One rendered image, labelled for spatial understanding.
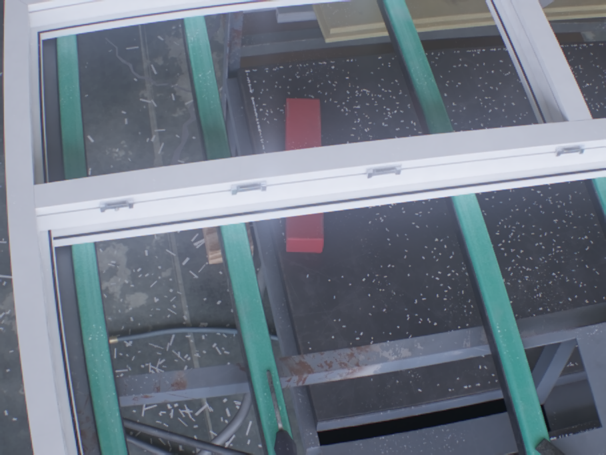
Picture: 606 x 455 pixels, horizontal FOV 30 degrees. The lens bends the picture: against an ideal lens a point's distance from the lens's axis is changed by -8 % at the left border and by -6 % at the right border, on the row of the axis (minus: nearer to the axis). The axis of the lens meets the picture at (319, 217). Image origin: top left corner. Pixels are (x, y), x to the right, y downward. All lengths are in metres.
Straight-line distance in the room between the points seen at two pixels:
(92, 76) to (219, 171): 1.42
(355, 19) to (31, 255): 0.95
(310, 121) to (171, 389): 0.69
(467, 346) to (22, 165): 0.68
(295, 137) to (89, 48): 1.13
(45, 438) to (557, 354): 0.79
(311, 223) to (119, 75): 1.16
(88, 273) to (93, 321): 0.08
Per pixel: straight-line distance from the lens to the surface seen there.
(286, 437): 1.52
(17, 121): 1.76
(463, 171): 1.77
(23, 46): 1.86
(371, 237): 2.05
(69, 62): 1.92
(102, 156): 2.89
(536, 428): 1.60
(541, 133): 1.79
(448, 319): 1.98
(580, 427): 1.94
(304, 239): 1.99
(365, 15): 2.31
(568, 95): 1.86
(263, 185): 1.67
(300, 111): 2.15
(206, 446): 2.31
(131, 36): 3.14
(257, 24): 2.75
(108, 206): 1.65
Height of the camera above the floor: 2.27
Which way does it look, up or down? 55 degrees down
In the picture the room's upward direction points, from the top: 8 degrees clockwise
